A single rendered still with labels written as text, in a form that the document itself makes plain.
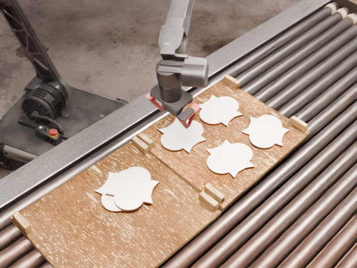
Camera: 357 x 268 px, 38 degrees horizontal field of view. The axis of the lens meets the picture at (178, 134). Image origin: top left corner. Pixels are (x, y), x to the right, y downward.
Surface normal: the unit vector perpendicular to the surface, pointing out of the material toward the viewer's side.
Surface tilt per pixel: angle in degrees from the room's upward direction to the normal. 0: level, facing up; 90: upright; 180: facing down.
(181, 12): 24
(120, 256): 0
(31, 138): 0
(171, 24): 35
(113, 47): 0
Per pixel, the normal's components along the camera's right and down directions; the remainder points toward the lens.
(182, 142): 0.05, -0.70
